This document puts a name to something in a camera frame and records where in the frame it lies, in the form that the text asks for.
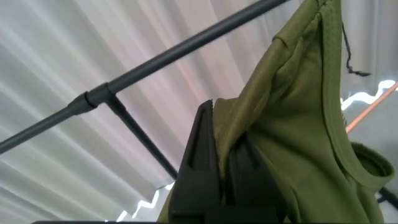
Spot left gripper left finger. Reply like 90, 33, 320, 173
169, 99, 222, 218

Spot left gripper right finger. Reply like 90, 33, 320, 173
225, 133, 287, 218

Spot green printed shirt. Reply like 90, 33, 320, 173
157, 0, 396, 223

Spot pink clothes hanger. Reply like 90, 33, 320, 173
345, 80, 398, 134

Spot black clothes rack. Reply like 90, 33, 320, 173
0, 0, 290, 180

